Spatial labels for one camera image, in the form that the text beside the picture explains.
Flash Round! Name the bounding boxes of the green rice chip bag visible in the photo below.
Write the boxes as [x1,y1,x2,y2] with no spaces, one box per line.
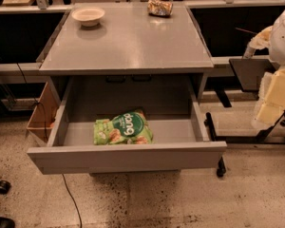
[93,109,153,145]

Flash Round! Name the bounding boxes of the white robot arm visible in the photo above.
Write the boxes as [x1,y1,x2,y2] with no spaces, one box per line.
[243,10,285,130]

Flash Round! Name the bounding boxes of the grey open drawer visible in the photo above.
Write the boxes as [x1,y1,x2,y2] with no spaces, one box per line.
[28,75,226,174]

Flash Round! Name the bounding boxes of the grey cabinet counter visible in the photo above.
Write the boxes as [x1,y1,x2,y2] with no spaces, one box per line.
[40,2,214,97]

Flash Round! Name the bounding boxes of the crumpled foil snack bag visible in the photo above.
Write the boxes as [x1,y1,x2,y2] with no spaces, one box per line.
[147,0,173,17]

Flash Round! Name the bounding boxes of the black caster wheel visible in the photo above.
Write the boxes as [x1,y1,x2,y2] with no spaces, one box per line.
[217,158,226,178]

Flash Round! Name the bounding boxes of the white bowl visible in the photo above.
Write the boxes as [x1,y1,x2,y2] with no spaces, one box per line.
[72,7,105,27]

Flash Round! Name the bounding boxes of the black shoe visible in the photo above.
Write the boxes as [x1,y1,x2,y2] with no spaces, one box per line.
[0,217,15,228]

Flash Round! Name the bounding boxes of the black power cable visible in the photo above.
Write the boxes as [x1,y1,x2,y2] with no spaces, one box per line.
[15,62,84,228]

